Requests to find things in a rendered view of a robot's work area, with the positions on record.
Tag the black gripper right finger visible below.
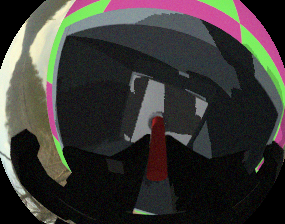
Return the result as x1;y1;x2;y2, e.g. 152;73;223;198
165;135;250;214

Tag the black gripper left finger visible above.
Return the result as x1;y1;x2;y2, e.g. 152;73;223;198
62;135;150;213

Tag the dark red peg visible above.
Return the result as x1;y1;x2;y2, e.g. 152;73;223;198
146;116;167;181

